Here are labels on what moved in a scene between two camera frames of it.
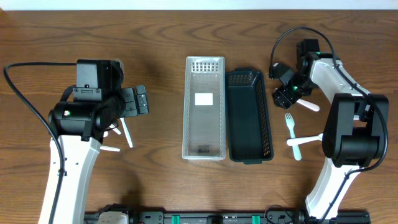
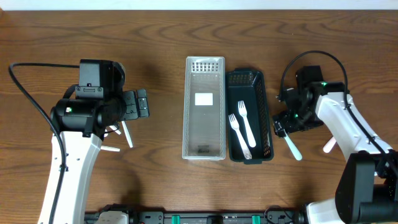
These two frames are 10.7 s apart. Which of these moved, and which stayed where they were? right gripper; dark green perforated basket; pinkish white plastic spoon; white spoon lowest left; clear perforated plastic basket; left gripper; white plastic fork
Moved: right gripper; pinkish white plastic spoon; white plastic fork
Stayed: dark green perforated basket; clear perforated plastic basket; white spoon lowest left; left gripper
